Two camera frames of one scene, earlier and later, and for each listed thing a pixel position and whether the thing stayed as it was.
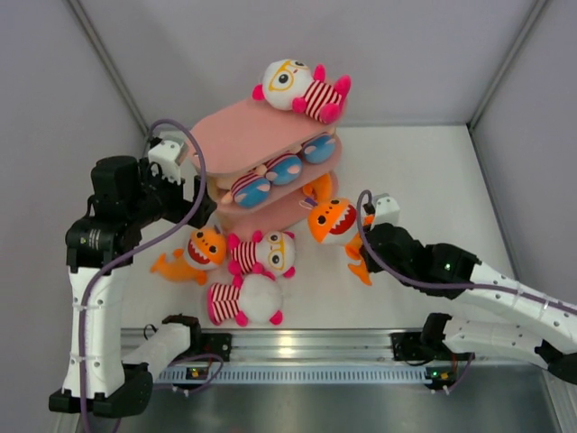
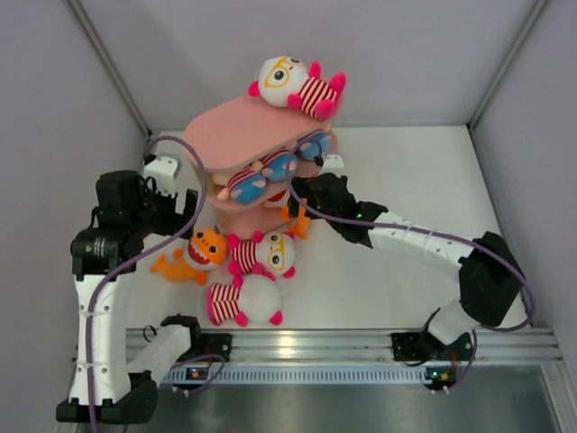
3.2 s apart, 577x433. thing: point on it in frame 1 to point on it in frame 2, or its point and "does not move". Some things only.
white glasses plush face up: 274,253 does not move
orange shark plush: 206,248 does not move
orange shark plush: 337,216 to 298,225
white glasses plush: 290,83 does not move
